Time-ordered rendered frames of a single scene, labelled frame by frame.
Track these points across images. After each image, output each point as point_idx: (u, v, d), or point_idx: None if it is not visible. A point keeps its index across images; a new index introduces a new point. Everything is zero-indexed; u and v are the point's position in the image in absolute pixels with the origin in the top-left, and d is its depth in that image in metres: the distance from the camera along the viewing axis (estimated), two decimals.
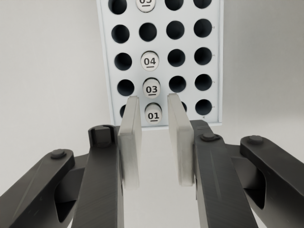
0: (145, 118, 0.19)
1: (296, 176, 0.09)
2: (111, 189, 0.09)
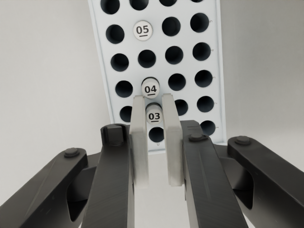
0: None
1: (283, 176, 0.09)
2: (122, 188, 0.09)
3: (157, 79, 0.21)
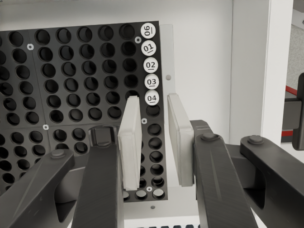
0: (142, 52, 0.23)
1: (296, 176, 0.09)
2: (111, 189, 0.09)
3: None
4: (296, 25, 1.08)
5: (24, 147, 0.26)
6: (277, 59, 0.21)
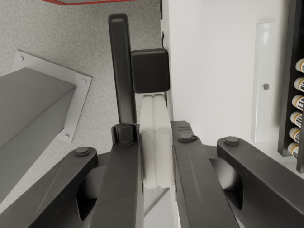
0: None
1: (273, 176, 0.09)
2: (131, 188, 0.09)
3: (301, 87, 0.21)
4: (29, 54, 1.05)
5: None
6: None
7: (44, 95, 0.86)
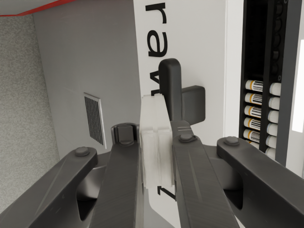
0: None
1: (273, 176, 0.09)
2: (131, 188, 0.09)
3: (253, 101, 0.29)
4: None
5: None
6: None
7: None
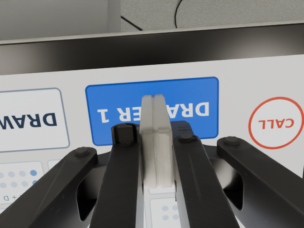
0: None
1: (273, 176, 0.09)
2: (131, 188, 0.09)
3: None
4: None
5: None
6: None
7: None
